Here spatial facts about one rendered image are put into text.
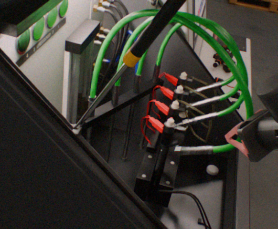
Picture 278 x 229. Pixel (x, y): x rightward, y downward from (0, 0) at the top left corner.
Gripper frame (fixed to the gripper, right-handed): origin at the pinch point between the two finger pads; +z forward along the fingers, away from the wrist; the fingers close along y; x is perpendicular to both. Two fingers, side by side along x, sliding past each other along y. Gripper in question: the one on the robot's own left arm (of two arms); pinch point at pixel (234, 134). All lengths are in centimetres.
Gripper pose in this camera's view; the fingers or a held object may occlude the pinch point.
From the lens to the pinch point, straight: 78.5
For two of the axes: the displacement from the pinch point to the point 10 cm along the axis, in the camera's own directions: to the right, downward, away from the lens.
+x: 4.4, 8.9, 1.2
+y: -7.9, 4.5, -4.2
